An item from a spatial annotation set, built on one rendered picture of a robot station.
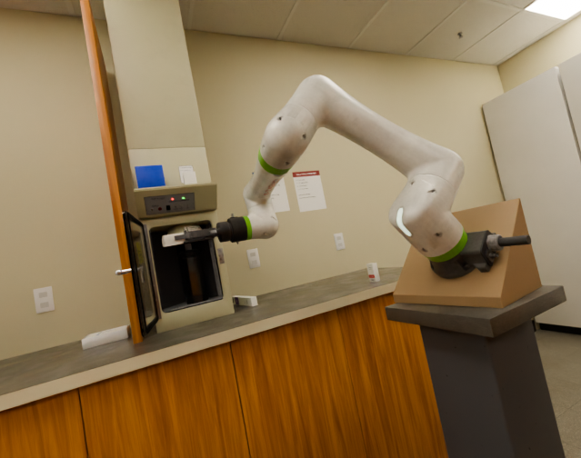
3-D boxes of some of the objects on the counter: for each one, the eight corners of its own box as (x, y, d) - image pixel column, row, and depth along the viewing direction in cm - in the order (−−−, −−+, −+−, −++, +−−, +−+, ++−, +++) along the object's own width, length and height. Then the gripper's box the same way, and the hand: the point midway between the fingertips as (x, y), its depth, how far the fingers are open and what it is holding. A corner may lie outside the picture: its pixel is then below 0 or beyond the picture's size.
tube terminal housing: (156, 324, 146) (131, 168, 151) (224, 307, 159) (198, 164, 164) (156, 333, 123) (126, 149, 128) (235, 313, 136) (205, 146, 142)
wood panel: (140, 324, 156) (98, 65, 166) (146, 323, 157) (105, 65, 167) (133, 343, 112) (77, -12, 121) (142, 342, 113) (86, -11, 122)
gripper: (221, 224, 124) (160, 234, 114) (233, 215, 105) (161, 226, 95) (225, 243, 123) (164, 254, 114) (237, 237, 104) (165, 250, 95)
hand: (170, 240), depth 106 cm, fingers open, 8 cm apart
